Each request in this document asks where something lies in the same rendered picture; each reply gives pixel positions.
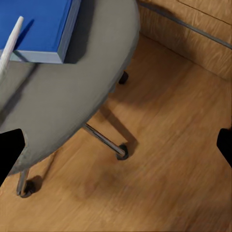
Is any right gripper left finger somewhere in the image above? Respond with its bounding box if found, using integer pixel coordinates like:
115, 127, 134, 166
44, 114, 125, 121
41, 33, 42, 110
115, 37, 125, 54
0, 129, 25, 186

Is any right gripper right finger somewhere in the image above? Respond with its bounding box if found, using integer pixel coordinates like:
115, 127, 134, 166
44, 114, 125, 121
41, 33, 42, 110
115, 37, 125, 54
217, 128, 232, 167

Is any swivel chair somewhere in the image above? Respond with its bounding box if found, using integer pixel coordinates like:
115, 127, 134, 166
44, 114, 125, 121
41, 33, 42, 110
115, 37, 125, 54
0, 0, 141, 199

